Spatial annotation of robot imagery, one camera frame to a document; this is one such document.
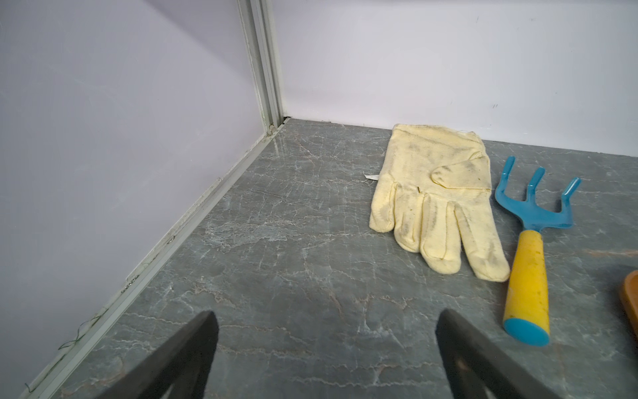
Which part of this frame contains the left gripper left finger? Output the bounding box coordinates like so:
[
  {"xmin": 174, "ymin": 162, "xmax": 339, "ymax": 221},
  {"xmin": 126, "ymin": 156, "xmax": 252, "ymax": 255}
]
[{"xmin": 98, "ymin": 311, "xmax": 219, "ymax": 398}]

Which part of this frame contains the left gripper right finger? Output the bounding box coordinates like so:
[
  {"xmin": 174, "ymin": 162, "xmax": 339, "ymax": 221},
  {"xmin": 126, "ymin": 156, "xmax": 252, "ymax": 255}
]
[{"xmin": 435, "ymin": 309, "xmax": 558, "ymax": 398}]

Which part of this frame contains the blue yellow garden rake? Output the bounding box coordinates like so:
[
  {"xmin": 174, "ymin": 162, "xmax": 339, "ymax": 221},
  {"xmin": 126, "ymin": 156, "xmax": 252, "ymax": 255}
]
[{"xmin": 494, "ymin": 156, "xmax": 581, "ymax": 347}]

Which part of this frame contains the brown wooden tray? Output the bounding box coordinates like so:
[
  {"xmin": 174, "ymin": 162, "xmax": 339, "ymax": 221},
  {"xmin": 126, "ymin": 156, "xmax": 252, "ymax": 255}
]
[{"xmin": 619, "ymin": 270, "xmax": 638, "ymax": 337}]

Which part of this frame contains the cream work glove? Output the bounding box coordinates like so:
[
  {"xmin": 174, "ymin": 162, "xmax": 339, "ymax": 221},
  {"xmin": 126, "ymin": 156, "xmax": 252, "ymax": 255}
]
[{"xmin": 369, "ymin": 124, "xmax": 510, "ymax": 282}]

